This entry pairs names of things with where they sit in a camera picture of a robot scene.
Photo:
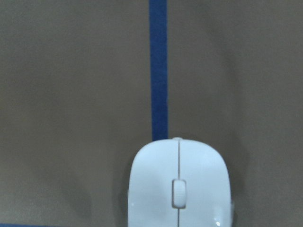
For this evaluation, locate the white computer mouse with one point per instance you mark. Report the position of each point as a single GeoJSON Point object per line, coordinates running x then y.
{"type": "Point", "coordinates": [179, 183]}

